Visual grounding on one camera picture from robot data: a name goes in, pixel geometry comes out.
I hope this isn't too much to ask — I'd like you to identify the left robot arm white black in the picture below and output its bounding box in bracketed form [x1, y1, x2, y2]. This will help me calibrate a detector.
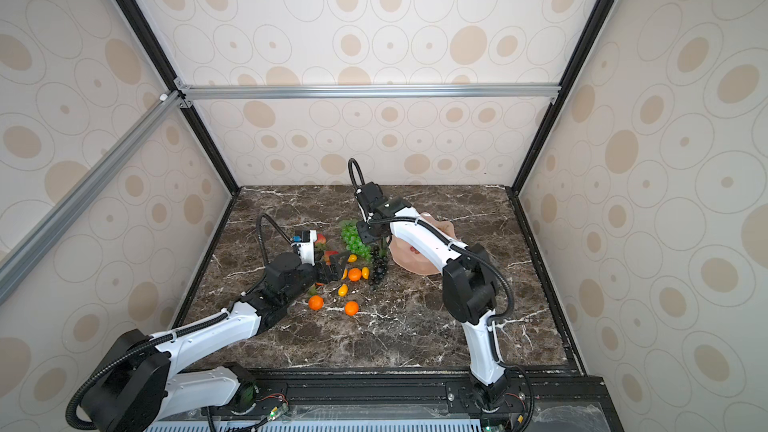
[65, 230, 346, 431]

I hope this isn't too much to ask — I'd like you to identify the orange mandarin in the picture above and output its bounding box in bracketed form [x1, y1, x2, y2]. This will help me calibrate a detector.
[344, 301, 360, 316]
[348, 268, 362, 282]
[308, 295, 325, 311]

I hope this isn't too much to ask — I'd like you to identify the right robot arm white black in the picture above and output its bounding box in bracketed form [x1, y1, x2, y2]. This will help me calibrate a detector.
[347, 158, 521, 412]

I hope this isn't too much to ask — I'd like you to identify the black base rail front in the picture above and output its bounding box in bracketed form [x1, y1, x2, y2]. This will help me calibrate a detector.
[106, 368, 625, 432]

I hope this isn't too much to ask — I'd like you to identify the pink scalloped fruit bowl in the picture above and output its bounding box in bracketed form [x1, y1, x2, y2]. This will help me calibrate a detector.
[388, 212, 457, 277]

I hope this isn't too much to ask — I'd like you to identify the black frame post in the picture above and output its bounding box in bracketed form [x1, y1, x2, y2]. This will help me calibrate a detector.
[86, 0, 241, 196]
[509, 0, 640, 196]

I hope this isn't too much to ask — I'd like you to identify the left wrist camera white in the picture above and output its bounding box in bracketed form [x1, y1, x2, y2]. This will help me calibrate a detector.
[292, 229, 318, 266]

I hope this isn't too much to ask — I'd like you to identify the horizontal aluminium rail back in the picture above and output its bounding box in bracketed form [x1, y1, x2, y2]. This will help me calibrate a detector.
[180, 83, 561, 100]

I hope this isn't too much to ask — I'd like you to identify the black grape bunch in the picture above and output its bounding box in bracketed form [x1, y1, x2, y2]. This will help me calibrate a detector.
[369, 244, 389, 288]

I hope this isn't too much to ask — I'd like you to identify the black frame post left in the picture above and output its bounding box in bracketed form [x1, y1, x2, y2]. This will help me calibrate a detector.
[86, 0, 241, 196]

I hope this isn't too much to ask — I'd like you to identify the diagonal aluminium rail left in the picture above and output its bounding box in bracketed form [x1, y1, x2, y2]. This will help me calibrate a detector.
[1, 91, 181, 302]

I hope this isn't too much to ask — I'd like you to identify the orange mandarin front right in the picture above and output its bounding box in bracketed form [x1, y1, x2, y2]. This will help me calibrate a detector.
[344, 301, 360, 316]

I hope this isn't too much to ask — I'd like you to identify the black frame post right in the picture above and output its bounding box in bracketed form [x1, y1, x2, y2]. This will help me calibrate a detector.
[509, 0, 640, 196]

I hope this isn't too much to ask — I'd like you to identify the orange mandarin front left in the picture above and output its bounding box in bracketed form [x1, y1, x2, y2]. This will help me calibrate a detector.
[308, 295, 325, 311]

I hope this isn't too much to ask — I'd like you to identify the green grape bunch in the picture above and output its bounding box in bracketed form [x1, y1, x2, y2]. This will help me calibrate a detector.
[341, 220, 372, 261]

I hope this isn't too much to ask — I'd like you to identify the orange mandarin middle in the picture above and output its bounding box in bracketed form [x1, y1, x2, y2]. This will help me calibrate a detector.
[348, 268, 362, 282]

